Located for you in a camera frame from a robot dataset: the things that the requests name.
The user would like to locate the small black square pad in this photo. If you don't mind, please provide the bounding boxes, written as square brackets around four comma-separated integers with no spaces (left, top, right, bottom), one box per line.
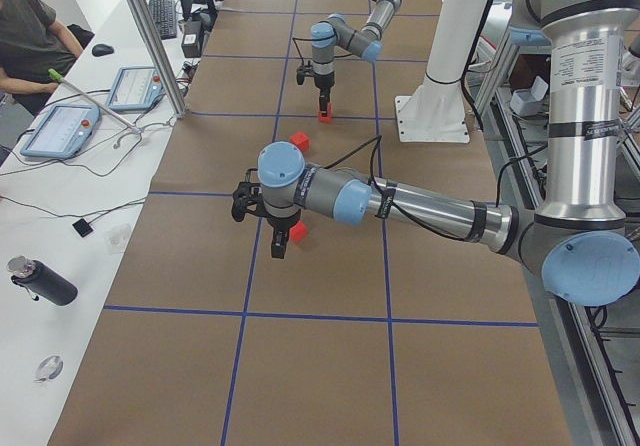
[72,218,94,238]

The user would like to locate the near teach pendant tablet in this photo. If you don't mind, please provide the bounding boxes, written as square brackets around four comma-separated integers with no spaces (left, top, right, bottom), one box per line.
[20,104,101,159]

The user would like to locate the black water bottle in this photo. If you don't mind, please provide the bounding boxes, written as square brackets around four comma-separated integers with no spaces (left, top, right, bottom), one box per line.
[7,256,78,306]

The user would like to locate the black computer mouse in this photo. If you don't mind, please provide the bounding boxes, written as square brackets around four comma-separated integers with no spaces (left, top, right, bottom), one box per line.
[91,43,115,57]

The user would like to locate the green tipped metal rod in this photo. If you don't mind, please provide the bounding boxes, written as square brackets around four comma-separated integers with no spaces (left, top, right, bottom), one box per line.
[48,68,142,136]

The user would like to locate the far teach pendant tablet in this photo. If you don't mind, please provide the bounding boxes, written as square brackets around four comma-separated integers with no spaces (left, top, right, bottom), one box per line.
[106,66,164,113]

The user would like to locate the brown paper table mat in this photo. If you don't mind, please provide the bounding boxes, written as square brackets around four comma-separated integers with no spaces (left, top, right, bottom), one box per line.
[50,0,571,445]

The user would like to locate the teach pendant tablet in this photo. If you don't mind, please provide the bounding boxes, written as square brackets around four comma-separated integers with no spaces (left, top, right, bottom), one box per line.
[20,104,101,159]
[106,66,164,113]

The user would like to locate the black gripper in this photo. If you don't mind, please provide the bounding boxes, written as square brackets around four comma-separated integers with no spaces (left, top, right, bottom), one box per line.
[313,72,334,115]
[267,210,301,259]

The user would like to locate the black power adapter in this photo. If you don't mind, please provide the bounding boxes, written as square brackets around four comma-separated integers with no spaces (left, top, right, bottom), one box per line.
[181,20,202,59]

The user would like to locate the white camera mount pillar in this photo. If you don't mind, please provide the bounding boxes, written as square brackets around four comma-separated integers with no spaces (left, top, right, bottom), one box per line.
[395,0,493,144]

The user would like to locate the white box on shelf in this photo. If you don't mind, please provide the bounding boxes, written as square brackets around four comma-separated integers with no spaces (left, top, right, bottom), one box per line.
[510,76,549,117]

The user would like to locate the seated person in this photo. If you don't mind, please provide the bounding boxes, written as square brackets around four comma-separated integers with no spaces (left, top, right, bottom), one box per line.
[1,0,83,115]

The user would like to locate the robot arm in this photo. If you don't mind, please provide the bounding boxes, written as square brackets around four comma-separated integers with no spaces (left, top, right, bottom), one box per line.
[296,0,402,122]
[250,0,639,306]

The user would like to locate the black keyboard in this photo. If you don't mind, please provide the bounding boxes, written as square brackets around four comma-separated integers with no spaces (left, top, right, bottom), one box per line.
[148,0,177,40]

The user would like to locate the clear plastic packet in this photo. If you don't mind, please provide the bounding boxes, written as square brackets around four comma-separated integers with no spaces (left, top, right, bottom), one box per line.
[104,223,132,254]

